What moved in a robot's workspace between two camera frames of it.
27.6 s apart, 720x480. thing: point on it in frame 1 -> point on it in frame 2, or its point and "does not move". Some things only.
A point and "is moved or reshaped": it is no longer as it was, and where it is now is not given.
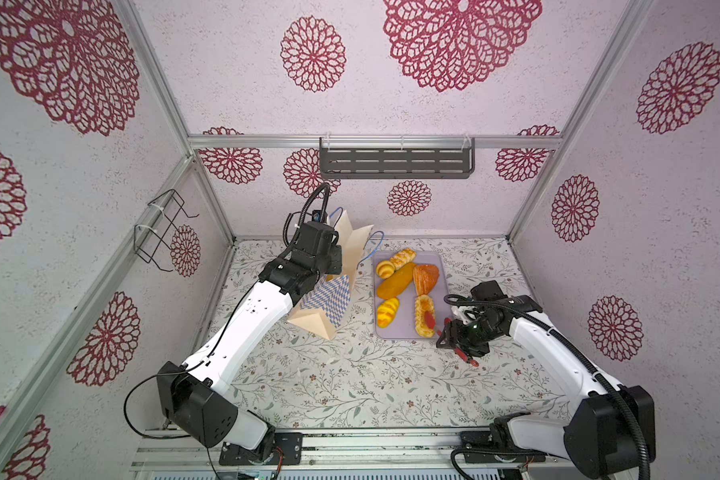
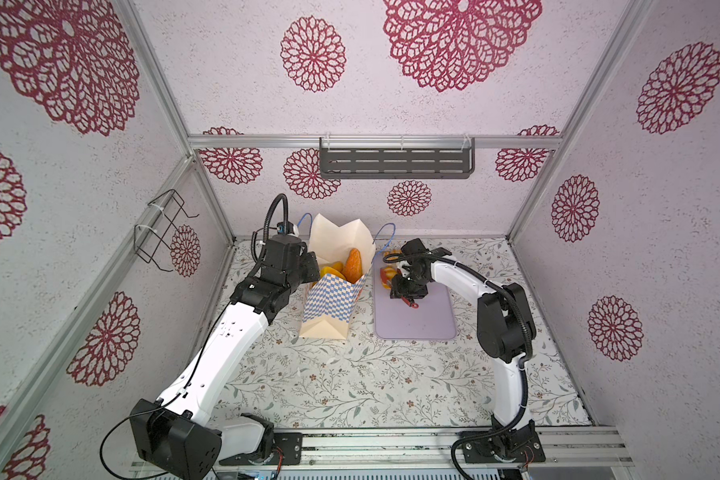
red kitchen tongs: x=430 y=324 -> x=382 y=273
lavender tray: x=411 y=294 does not move
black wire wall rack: x=154 y=245 does not move
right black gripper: x=453 y=337 -> x=397 y=289
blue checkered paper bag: x=326 y=309 is moved or reshaped
